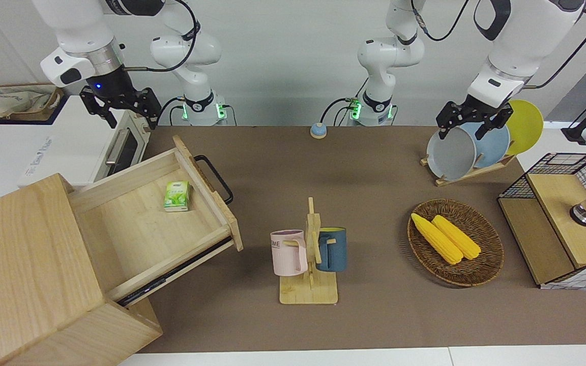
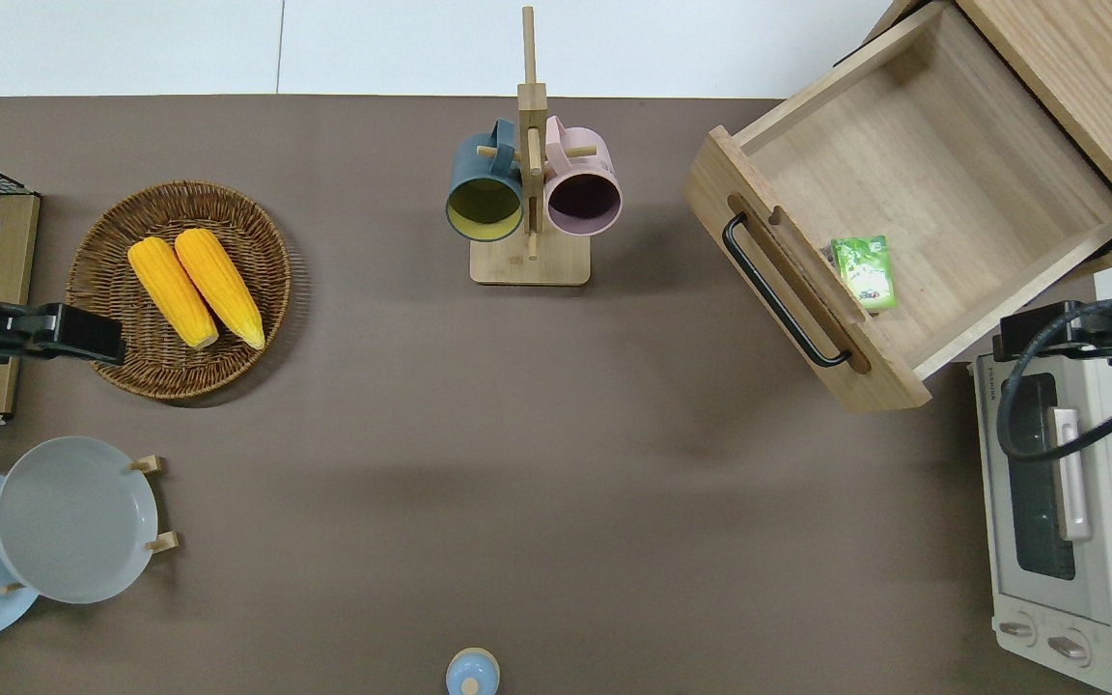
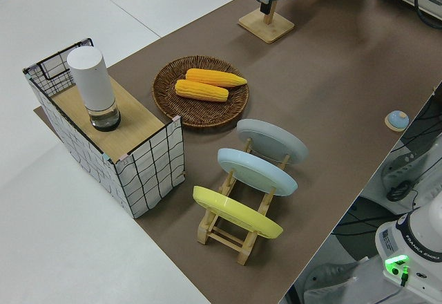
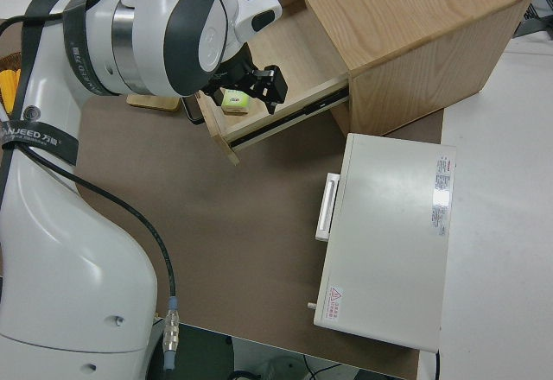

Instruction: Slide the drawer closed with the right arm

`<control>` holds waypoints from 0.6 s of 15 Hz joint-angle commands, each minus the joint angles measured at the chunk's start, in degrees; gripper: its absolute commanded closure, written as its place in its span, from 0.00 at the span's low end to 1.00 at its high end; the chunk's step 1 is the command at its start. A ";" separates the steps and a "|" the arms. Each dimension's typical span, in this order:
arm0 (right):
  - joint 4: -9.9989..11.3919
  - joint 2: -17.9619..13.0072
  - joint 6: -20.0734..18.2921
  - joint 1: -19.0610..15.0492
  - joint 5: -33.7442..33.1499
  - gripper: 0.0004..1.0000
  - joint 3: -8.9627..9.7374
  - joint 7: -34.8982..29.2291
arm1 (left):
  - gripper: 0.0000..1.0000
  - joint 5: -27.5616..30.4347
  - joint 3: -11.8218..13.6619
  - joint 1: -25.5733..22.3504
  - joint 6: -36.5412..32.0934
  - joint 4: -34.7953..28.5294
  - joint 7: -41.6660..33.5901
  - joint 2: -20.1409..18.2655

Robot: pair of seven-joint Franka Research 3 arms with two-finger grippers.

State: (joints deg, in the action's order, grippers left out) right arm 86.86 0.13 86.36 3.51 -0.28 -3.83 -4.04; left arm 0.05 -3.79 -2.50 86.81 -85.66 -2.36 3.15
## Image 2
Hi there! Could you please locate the black drawer handle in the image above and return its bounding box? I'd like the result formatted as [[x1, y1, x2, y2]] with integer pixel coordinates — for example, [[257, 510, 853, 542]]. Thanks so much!
[[722, 212, 852, 369]]

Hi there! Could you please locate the dark blue mug yellow inside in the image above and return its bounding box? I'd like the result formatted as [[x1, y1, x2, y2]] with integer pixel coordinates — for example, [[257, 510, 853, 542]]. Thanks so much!
[[446, 118, 526, 242]]

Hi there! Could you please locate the wooden mug tree stand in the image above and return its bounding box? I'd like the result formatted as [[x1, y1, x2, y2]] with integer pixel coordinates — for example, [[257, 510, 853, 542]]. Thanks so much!
[[470, 5, 592, 287]]

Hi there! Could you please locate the light wooden drawer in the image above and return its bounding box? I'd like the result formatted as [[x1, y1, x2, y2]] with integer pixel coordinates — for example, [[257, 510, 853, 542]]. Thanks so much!
[[682, 0, 1112, 414]]

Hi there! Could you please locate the yellow corn cob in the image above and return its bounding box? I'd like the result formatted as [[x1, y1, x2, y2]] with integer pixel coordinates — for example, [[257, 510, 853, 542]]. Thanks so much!
[[175, 228, 266, 350], [127, 237, 220, 350]]

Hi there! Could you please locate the pink mug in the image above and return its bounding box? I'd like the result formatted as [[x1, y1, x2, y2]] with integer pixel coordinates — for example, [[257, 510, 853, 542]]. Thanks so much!
[[543, 116, 624, 237]]

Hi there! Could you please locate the round brown wicker basket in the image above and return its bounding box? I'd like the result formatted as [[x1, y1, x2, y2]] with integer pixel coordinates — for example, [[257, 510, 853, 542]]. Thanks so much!
[[66, 181, 292, 402]]

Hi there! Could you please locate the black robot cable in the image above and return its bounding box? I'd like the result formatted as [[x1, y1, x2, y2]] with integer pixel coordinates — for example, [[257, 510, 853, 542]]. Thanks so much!
[[996, 297, 1112, 464]]

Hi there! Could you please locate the wooden plate rack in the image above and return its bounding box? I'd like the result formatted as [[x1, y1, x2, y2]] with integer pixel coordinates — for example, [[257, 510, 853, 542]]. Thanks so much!
[[0, 454, 181, 596]]

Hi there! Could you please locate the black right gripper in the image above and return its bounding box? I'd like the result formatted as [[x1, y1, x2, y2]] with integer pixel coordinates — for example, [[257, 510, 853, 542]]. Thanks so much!
[[992, 297, 1112, 369]]

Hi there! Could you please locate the light wooden cabinet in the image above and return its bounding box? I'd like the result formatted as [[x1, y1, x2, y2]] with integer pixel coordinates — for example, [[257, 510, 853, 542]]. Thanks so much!
[[836, 0, 1112, 276]]

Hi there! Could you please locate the small green box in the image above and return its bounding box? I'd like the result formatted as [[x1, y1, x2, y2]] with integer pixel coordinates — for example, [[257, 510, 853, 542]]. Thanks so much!
[[830, 235, 898, 312]]

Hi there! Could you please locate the grey plate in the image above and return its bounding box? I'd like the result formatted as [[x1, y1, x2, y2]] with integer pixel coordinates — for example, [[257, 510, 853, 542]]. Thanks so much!
[[0, 436, 159, 605]]

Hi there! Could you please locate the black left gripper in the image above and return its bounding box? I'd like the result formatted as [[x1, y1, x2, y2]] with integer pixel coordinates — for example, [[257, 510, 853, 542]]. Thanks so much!
[[0, 302, 127, 369]]

